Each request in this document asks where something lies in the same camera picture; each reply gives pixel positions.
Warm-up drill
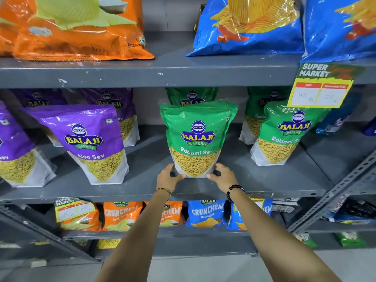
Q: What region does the person's right forearm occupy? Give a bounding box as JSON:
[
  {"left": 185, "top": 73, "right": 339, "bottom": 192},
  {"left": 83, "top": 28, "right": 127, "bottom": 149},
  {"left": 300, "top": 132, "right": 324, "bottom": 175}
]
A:
[{"left": 228, "top": 188, "right": 343, "bottom": 282}]

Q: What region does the small blue chip packet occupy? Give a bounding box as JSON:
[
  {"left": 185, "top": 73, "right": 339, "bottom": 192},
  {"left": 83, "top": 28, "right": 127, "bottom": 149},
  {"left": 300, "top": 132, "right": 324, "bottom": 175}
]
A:
[
  {"left": 186, "top": 200, "right": 227, "bottom": 228},
  {"left": 227, "top": 197, "right": 274, "bottom": 231}
]

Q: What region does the small orange chip packet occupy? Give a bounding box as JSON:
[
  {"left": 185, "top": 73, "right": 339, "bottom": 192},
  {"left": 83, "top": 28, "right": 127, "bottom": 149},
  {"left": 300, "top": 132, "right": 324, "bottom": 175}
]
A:
[
  {"left": 145, "top": 202, "right": 186, "bottom": 227},
  {"left": 60, "top": 202, "right": 102, "bottom": 232},
  {"left": 103, "top": 202, "right": 143, "bottom": 232}
]

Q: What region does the person's left hand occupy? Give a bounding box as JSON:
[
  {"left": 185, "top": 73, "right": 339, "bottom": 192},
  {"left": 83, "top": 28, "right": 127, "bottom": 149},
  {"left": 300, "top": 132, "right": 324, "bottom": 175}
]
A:
[{"left": 156, "top": 163, "right": 187, "bottom": 193}]

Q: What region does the green snack pouch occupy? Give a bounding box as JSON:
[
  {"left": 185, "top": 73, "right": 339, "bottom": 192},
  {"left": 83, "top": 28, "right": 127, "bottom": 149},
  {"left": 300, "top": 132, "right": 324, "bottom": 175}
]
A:
[
  {"left": 160, "top": 99, "right": 238, "bottom": 179},
  {"left": 165, "top": 87, "right": 219, "bottom": 107},
  {"left": 239, "top": 86, "right": 291, "bottom": 145},
  {"left": 250, "top": 100, "right": 331, "bottom": 167}
]

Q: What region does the person's left forearm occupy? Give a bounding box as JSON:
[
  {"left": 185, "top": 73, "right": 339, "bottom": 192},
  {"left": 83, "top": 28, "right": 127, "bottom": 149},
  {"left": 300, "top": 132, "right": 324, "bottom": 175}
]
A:
[{"left": 94, "top": 189, "right": 172, "bottom": 282}]

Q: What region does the large orange chip bag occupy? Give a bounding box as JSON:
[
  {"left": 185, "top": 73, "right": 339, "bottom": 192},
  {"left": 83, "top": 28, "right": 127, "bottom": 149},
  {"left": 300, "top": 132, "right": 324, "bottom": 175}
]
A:
[
  {"left": 0, "top": 0, "right": 21, "bottom": 57},
  {"left": 12, "top": 0, "right": 155, "bottom": 62}
]

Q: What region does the large blue chip bag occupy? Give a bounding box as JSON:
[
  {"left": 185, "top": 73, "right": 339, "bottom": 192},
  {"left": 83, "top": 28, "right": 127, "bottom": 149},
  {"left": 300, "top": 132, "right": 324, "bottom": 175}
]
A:
[
  {"left": 186, "top": 0, "right": 306, "bottom": 57},
  {"left": 300, "top": 0, "right": 376, "bottom": 63}
]

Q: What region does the gold bracelet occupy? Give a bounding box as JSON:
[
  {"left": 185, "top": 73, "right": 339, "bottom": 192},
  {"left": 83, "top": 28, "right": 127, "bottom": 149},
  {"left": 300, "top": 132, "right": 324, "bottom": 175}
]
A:
[{"left": 154, "top": 188, "right": 172, "bottom": 201}]

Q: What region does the black bead bracelet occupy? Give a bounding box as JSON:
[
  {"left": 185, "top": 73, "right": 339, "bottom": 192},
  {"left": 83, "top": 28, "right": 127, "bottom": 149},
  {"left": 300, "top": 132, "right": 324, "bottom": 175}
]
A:
[{"left": 226, "top": 184, "right": 246, "bottom": 203}]

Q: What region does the grey metal shelf rack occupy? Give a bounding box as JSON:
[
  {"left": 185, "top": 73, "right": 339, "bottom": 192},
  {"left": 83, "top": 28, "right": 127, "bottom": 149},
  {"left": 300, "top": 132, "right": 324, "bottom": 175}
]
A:
[{"left": 0, "top": 32, "right": 376, "bottom": 263}]

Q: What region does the dark snack packet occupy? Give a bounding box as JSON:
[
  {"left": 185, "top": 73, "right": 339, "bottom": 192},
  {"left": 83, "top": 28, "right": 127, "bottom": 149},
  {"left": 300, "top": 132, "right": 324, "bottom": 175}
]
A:
[{"left": 338, "top": 198, "right": 376, "bottom": 219}]

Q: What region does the grey perforated metal rack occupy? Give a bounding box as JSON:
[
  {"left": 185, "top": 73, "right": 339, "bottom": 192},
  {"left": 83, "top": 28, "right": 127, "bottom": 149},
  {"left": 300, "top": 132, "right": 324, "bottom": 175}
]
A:
[{"left": 288, "top": 150, "right": 376, "bottom": 250}]

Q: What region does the purple snack pouch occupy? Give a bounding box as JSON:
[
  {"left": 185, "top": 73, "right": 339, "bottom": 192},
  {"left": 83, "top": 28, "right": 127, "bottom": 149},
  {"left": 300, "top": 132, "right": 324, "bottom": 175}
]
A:
[
  {"left": 19, "top": 105, "right": 130, "bottom": 185},
  {"left": 0, "top": 100, "right": 57, "bottom": 188},
  {"left": 12, "top": 89, "right": 69, "bottom": 147},
  {"left": 80, "top": 88, "right": 140, "bottom": 147}
]

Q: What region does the yellow snack packet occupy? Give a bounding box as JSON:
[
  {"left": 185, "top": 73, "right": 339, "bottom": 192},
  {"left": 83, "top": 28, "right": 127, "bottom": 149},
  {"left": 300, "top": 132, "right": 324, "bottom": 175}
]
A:
[{"left": 97, "top": 238, "right": 121, "bottom": 249}]

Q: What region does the person's right hand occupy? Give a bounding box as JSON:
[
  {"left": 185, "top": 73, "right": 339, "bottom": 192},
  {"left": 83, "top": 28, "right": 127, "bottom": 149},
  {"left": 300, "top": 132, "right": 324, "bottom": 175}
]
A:
[{"left": 206, "top": 163, "right": 239, "bottom": 194}]

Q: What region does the yellow green price tag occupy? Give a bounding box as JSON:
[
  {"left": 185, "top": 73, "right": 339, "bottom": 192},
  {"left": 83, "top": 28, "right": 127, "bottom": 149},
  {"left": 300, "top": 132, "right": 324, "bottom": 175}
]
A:
[
  {"left": 54, "top": 198, "right": 96, "bottom": 223},
  {"left": 287, "top": 62, "right": 365, "bottom": 109}
]

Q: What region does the green white snack packet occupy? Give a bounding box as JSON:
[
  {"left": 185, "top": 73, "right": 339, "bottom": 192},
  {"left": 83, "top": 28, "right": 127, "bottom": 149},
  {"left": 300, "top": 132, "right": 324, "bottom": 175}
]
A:
[{"left": 294, "top": 233, "right": 318, "bottom": 248}]

